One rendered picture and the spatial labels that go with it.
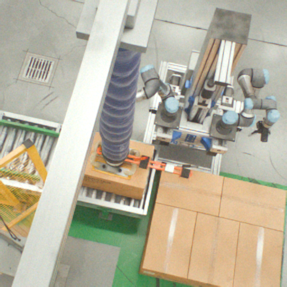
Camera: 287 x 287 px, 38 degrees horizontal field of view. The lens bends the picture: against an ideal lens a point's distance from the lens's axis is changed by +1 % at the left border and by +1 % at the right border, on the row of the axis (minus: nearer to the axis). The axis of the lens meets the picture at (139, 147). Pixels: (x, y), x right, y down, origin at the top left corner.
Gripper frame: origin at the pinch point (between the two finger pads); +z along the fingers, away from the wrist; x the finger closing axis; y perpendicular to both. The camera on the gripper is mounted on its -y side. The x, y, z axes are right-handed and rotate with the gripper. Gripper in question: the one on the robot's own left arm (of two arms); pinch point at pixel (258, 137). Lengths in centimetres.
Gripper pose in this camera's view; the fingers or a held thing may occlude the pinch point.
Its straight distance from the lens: 328.6
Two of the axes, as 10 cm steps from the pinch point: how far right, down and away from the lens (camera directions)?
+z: -0.7, 3.6, 9.3
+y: -0.1, -9.3, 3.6
